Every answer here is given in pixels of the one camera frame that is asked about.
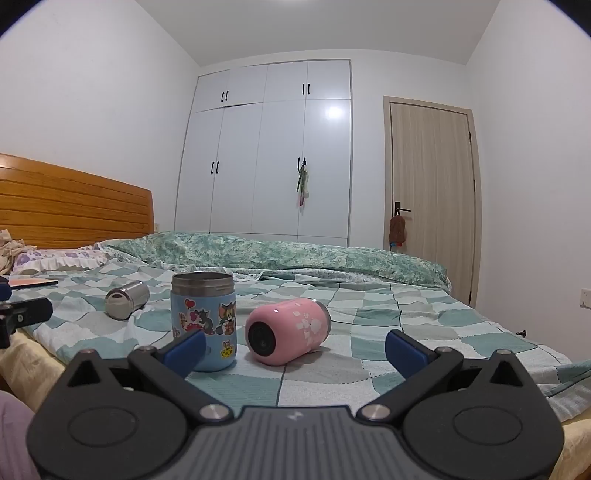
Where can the orange flat book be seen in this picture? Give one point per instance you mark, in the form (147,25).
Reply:
(32,282)

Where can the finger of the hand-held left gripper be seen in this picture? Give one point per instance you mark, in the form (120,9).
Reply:
(30,312)
(3,290)

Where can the green hanging ornament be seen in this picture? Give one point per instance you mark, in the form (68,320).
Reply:
(303,182)

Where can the checked bed sheet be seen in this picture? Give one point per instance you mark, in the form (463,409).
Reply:
(406,309)

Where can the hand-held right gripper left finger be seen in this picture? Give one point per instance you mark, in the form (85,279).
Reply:
(183,354)

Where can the purple floral pillow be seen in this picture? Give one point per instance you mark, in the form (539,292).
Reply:
(51,259)

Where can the pink cup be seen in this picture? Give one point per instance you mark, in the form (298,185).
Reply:
(295,330)

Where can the white wall socket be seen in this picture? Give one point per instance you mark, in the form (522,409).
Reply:
(587,297)

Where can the stainless steel cup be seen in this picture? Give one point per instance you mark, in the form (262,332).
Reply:
(128,297)

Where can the yellow mattress cover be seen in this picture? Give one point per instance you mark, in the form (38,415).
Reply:
(27,364)

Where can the wooden headboard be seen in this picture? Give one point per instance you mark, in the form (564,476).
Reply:
(69,207)

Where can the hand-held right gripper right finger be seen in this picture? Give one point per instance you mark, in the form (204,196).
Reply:
(406,353)

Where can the light wooden door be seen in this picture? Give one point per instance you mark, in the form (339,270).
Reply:
(434,194)

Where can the green floral quilt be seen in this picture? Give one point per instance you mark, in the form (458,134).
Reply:
(277,254)

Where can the blue cartoon cup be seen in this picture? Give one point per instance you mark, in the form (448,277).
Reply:
(205,314)

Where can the pink cloth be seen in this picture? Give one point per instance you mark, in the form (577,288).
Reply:
(14,438)

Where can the brown hanging pouch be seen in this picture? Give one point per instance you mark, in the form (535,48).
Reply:
(397,230)

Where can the white wardrobe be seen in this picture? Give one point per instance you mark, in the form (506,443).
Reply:
(258,152)

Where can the beige cloth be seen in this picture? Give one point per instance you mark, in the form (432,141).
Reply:
(9,249)

